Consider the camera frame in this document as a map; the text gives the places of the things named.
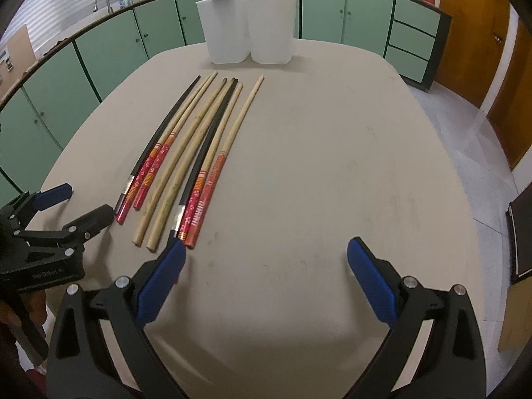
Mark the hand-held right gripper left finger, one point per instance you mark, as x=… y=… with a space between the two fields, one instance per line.
x=166 y=274

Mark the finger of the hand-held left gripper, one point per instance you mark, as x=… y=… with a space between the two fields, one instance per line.
x=54 y=196
x=93 y=219

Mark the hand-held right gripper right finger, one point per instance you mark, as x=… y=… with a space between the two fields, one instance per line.
x=370 y=278

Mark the plain wooden chopstick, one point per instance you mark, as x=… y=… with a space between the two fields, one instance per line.
x=157 y=239

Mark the row of chopsticks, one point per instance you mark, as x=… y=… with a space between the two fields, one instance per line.
x=142 y=230

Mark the white plastic utensil holder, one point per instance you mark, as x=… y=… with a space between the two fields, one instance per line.
x=249 y=25

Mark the person's left hand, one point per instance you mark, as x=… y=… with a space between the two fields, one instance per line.
x=37 y=305

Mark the cardboard box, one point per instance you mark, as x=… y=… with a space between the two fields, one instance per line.
x=517 y=320

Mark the dark wooden chair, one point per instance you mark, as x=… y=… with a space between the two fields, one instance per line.
x=521 y=237

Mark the green lower kitchen cabinets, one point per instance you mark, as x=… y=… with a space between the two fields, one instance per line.
x=112 y=50

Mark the white window blind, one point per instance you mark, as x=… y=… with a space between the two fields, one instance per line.
x=75 y=0

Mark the plain wooden door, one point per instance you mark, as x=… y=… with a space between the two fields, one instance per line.
x=524 y=99

